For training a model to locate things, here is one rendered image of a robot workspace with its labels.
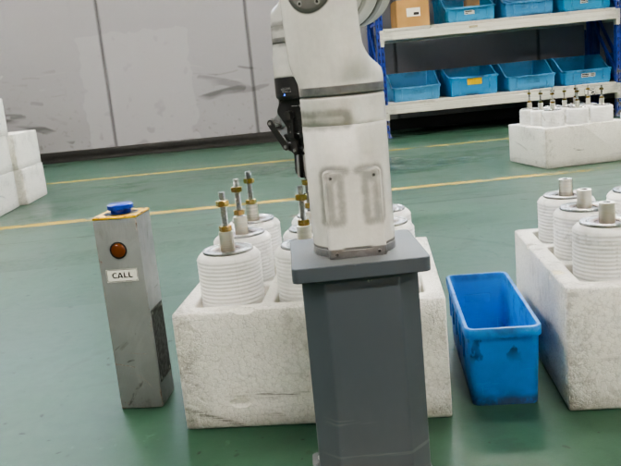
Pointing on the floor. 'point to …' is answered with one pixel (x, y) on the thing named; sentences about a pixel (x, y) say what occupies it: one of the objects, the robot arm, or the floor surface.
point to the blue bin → (494, 337)
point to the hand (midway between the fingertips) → (305, 165)
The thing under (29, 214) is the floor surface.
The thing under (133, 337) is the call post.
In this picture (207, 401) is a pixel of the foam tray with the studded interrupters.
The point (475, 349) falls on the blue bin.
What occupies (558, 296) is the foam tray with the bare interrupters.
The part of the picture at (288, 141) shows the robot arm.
